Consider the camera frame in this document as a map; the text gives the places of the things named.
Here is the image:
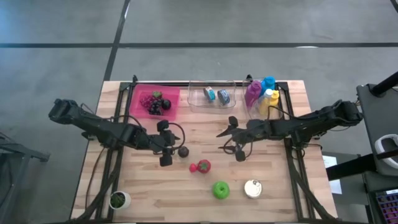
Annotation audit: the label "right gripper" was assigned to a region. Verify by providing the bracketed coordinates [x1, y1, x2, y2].
[216, 116, 274, 162]

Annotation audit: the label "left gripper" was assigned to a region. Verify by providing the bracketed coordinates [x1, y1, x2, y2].
[145, 119, 182, 167]

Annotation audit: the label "black toy grapes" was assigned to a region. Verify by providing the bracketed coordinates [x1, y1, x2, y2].
[147, 99, 164, 116]

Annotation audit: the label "large red toy strawberry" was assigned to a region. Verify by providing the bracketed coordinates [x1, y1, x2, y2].
[197, 159, 212, 174]

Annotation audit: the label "blue label tin can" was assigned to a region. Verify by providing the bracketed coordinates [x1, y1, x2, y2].
[203, 86, 216, 103]
[217, 89, 231, 105]

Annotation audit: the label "purple toy grapes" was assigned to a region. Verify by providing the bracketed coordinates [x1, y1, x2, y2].
[139, 90, 164, 109]

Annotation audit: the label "magenta squeeze bottle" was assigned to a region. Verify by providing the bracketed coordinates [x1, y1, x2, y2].
[244, 80, 263, 108]

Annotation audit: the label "gold lid tin can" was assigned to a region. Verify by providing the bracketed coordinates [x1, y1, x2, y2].
[243, 179, 264, 199]

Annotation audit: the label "green toy apple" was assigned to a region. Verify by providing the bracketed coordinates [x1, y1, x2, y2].
[211, 180, 231, 200]

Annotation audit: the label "yellow squeeze bottle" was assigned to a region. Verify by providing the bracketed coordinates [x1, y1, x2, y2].
[259, 90, 280, 116]

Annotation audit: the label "clear bottle white cap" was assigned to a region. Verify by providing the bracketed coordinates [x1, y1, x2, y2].
[256, 88, 274, 114]

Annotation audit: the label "blue squeeze bottle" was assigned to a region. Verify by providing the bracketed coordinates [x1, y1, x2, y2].
[260, 75, 277, 94]

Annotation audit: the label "clear plastic bin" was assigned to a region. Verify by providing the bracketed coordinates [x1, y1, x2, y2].
[243, 75, 284, 123]
[187, 80, 238, 114]

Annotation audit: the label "pink plastic tray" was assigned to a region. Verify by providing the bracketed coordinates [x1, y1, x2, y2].
[129, 83, 182, 121]

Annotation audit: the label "small plant white pot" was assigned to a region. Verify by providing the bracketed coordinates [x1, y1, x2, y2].
[108, 190, 131, 211]

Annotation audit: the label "white paper sheet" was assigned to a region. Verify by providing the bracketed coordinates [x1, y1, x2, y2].
[322, 154, 338, 171]
[328, 178, 343, 195]

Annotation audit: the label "grey floor stand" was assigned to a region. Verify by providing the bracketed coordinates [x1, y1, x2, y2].
[0, 132, 51, 218]

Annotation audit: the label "white headset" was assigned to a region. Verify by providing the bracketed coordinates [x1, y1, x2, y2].
[374, 133, 398, 162]

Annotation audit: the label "black side desk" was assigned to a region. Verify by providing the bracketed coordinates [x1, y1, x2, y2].
[323, 70, 398, 224]

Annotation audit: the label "black computer keyboard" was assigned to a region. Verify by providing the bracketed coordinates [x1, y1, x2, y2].
[374, 188, 398, 224]

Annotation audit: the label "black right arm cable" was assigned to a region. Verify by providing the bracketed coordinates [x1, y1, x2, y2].
[218, 136, 253, 156]

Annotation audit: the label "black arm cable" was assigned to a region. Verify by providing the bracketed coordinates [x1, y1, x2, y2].
[218, 136, 253, 156]
[124, 114, 187, 153]

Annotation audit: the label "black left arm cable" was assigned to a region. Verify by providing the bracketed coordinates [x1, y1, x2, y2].
[124, 114, 187, 153]

